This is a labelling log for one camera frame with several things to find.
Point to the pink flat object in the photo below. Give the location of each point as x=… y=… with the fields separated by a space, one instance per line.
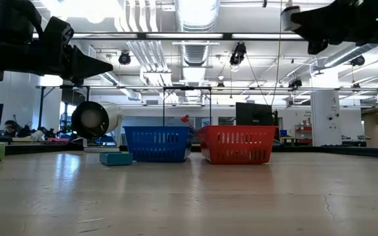
x=58 y=139

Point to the black distant rig frame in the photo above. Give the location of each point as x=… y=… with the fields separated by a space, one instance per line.
x=126 y=87

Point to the black overhead camera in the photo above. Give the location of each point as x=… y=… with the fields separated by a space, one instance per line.
x=238 y=54

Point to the person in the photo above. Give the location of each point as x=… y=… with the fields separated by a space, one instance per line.
x=12 y=128

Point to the neighbouring black robot arm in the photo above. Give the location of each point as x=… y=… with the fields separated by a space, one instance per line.
x=25 y=131

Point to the white bundled object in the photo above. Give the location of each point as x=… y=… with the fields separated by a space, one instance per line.
x=38 y=135

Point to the black flat monitor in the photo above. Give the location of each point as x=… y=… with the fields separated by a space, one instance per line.
x=254 y=114

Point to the wooden-top workbench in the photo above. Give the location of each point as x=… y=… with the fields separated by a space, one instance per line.
x=20 y=139

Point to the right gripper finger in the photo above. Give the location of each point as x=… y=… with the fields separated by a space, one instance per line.
x=317 y=13
x=317 y=30

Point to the white cylindrical projector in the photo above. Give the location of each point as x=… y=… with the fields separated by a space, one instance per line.
x=94 y=119

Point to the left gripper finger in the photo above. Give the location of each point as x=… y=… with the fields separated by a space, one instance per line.
x=84 y=70
x=84 y=59

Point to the small white silver charger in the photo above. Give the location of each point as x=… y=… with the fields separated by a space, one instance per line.
x=290 y=21

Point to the black ceiling spotlight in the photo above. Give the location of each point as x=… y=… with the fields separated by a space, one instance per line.
x=358 y=60
x=295 y=83
x=124 y=58

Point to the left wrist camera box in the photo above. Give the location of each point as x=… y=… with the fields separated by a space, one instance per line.
x=12 y=19

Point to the red and white shelf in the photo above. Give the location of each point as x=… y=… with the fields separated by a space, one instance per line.
x=304 y=134

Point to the black overhead crossbar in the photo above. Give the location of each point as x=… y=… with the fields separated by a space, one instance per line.
x=227 y=36

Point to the blue plastic basket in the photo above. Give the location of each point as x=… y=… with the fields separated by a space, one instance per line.
x=157 y=144

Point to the red plastic basket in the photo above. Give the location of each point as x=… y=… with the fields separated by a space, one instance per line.
x=238 y=144

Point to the red round object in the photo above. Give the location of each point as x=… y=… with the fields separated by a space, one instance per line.
x=184 y=118

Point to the teal rectangular device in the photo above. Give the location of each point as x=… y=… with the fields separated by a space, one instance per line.
x=116 y=159

